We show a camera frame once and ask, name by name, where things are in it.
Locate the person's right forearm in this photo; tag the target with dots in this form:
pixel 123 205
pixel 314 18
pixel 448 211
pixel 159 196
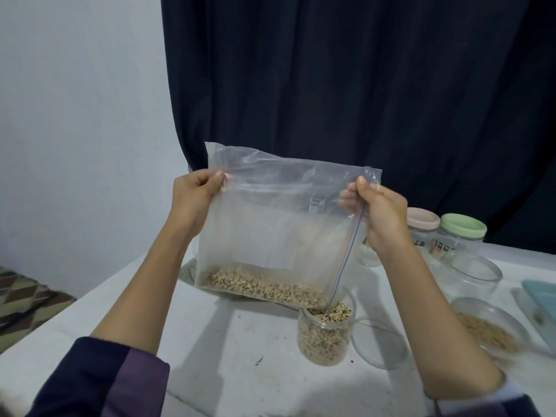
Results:
pixel 443 334

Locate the pile of yellow soybeans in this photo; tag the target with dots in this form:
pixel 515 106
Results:
pixel 488 332

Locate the person's left hand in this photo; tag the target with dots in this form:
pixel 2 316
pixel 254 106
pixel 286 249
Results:
pixel 193 204

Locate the clear round lid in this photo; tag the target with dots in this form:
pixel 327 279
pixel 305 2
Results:
pixel 379 345

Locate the clear zip bag of black-eyed peas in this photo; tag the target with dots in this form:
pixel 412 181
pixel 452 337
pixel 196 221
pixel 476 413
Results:
pixel 278 221

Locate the person's left forearm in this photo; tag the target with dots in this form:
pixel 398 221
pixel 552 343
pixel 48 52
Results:
pixel 139 308

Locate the transparent jar green lid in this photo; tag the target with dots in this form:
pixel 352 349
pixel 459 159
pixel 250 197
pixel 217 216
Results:
pixel 463 226

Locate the transparent jar blue lid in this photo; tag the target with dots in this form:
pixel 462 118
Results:
pixel 368 253

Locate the dark navy curtain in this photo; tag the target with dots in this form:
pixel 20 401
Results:
pixel 365 73

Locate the transparent jar pink lid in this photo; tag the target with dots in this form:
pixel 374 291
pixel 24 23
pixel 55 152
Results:
pixel 423 219

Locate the teal lidded plastic container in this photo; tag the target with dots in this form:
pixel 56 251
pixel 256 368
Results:
pixel 543 299

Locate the clear bag with green beans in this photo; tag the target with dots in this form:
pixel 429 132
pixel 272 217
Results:
pixel 188 273

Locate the person's right hand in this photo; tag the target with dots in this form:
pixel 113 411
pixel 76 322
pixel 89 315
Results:
pixel 382 217

